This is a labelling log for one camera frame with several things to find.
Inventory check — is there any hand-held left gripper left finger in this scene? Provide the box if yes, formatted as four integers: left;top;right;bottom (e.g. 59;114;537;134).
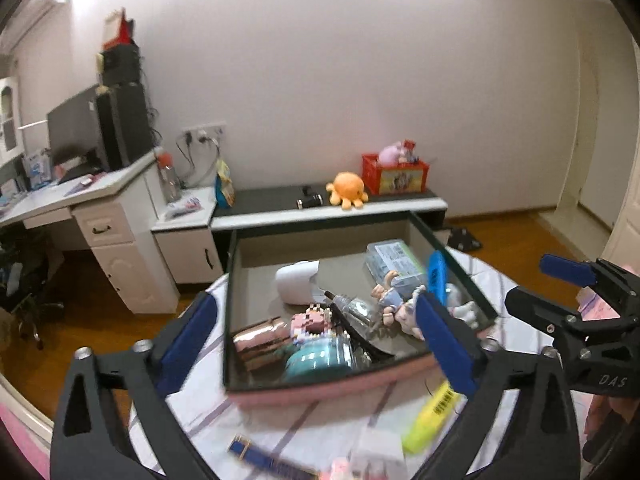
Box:
49;290;219;480

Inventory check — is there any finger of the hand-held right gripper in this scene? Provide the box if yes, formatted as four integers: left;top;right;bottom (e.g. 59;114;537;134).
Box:
503;285;582;334
539;253;640;307

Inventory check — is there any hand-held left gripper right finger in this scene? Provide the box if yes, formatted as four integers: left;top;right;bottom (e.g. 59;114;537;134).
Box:
412;290;587;480

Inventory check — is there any small doll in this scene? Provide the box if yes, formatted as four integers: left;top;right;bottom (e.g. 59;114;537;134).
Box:
394;285;429;341

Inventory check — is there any rose gold metal canister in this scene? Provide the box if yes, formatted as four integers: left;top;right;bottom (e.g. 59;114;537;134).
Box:
232;316;292;372

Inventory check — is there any pink storage box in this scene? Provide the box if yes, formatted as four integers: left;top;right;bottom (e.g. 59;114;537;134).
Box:
222;210;500;409

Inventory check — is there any clear plastic bottle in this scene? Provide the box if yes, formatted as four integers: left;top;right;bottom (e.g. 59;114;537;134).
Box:
324;290;384;332

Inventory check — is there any clear pack of tissue packets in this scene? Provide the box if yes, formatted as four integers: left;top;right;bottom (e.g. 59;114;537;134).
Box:
364;240;429;291

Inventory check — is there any white cup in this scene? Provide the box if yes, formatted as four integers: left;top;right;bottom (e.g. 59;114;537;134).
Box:
275;260;321;306

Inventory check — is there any pink building block toy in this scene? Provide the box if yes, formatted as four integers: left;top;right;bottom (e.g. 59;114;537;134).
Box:
291;304;342;344

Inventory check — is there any yellow highlighter pen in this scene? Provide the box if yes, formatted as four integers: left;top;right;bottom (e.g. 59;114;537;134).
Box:
402;381;462;454

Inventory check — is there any white nightstand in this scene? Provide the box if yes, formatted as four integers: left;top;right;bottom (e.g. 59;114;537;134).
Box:
151;187;227;287

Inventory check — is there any black object on floor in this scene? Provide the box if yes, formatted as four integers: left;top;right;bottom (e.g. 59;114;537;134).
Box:
444;227;484;254

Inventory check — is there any white door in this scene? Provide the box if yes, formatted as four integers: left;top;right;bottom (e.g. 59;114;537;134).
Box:
597;42;640;288

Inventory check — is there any white desk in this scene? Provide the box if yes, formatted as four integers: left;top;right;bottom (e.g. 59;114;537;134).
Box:
0;152;182;317

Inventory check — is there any teal jar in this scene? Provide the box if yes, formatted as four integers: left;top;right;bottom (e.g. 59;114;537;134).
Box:
284;335;357;380

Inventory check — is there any blue rectangular box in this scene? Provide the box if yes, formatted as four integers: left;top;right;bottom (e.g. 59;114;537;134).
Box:
228;434;322;479

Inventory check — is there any blue and yellow snack bag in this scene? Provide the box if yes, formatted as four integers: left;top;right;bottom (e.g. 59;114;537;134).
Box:
214;158;236;209

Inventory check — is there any clear water bottle red cap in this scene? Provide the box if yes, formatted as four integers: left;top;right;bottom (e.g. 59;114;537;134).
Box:
157;148;182;204

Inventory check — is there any low black and white bench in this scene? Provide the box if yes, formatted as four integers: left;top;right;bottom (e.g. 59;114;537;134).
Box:
210;184;449;234

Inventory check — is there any black office chair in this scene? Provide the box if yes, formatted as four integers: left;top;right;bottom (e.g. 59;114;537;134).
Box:
0;224;67;352

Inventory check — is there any red plastic crate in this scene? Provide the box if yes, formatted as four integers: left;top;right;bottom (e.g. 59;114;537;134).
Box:
361;152;431;195

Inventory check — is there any orange octopus plush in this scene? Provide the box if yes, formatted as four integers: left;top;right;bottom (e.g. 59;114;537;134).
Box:
325;171;370;210

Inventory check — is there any pink plush toy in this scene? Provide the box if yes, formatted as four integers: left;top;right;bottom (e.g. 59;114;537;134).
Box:
377;140;409;165

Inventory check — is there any black computer tower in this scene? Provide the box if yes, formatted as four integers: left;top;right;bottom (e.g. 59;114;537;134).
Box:
95;81;155;172

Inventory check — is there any black computer monitor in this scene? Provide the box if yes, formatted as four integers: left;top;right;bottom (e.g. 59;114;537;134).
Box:
46;84;109;167

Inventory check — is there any black box on tower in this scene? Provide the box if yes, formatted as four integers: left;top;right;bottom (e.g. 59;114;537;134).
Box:
101;42;141;86

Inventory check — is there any white glass-door cabinet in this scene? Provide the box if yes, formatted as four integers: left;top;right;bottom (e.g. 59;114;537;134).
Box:
0;77;24;167

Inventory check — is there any red and white box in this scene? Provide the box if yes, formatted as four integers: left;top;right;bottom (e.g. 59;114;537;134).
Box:
102;8;135;51

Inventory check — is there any white wall outlet strip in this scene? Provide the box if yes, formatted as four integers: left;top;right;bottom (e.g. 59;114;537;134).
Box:
180;120;227;143

